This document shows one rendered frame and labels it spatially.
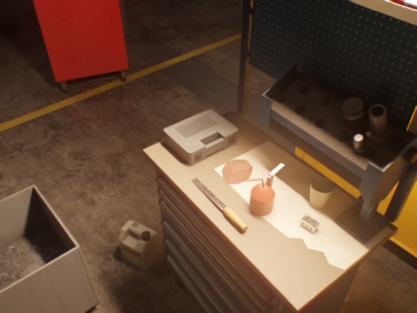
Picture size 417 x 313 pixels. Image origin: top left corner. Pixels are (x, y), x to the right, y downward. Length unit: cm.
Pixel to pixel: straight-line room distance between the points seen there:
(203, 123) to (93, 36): 226
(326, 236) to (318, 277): 17
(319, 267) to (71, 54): 306
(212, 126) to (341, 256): 74
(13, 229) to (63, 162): 98
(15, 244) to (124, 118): 159
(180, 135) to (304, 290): 78
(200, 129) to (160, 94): 218
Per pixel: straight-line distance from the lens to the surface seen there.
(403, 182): 143
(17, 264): 229
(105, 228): 269
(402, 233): 254
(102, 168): 310
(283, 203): 149
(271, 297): 137
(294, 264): 133
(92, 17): 375
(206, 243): 156
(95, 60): 391
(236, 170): 154
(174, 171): 159
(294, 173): 161
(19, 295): 196
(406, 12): 103
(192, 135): 165
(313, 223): 141
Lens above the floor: 204
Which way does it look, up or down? 41 degrees down
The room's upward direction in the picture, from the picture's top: straight up
